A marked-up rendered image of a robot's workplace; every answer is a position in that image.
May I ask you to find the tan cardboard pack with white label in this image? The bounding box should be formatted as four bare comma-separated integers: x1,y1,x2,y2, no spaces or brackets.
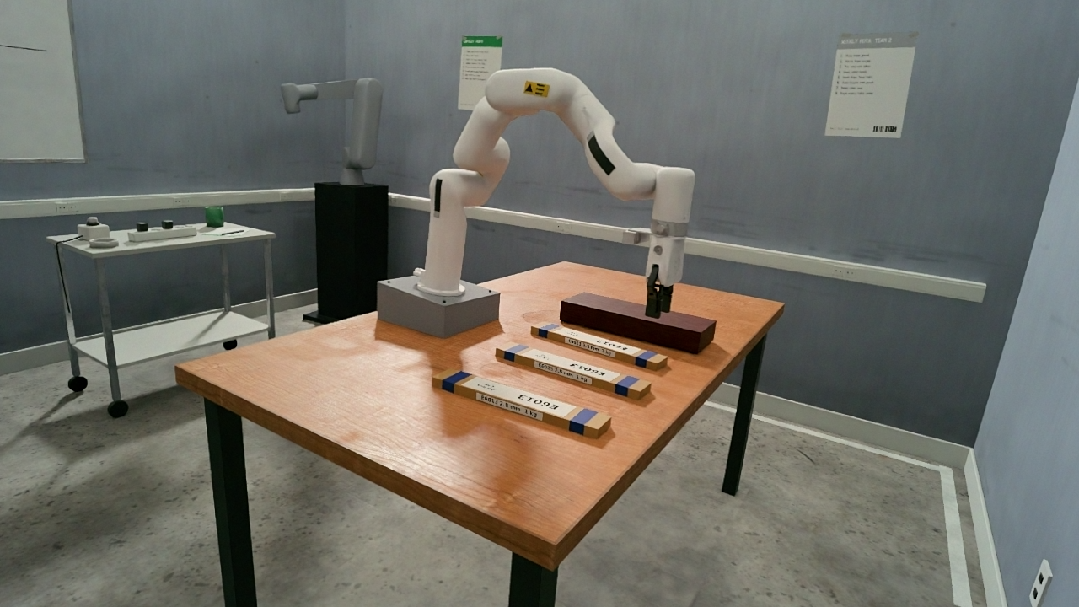
495,341,652,400
530,321,668,371
432,368,612,439

